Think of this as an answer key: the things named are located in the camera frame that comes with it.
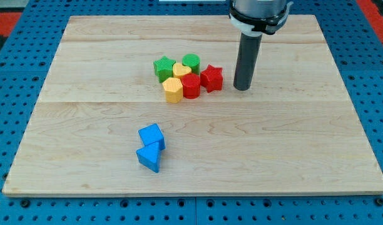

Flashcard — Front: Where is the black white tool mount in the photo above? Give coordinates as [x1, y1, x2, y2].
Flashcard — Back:
[229, 1, 294, 35]

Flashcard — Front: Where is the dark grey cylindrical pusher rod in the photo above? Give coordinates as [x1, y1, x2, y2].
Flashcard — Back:
[233, 33, 262, 91]

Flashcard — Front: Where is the green star block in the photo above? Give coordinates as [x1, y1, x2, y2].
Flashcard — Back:
[153, 56, 176, 83]

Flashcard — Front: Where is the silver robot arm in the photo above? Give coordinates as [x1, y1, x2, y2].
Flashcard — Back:
[229, 0, 294, 91]

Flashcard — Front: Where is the red star block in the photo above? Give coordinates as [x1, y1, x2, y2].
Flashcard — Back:
[200, 64, 223, 93]

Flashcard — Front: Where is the green cylinder block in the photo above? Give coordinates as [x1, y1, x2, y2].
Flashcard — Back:
[181, 54, 200, 75]

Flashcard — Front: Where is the red cylinder block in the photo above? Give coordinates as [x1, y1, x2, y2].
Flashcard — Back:
[181, 73, 200, 99]

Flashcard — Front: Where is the yellow heart block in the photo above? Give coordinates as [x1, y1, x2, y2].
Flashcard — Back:
[172, 62, 192, 79]

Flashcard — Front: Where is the yellow hexagon block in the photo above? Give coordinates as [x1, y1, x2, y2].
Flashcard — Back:
[162, 77, 183, 103]

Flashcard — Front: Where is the light wooden board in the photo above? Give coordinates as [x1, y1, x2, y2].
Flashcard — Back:
[3, 15, 383, 198]

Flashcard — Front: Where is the blue cube block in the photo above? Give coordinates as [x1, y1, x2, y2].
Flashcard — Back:
[138, 124, 165, 151]

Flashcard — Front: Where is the blue triangle block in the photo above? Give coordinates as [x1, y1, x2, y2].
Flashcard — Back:
[136, 142, 161, 173]

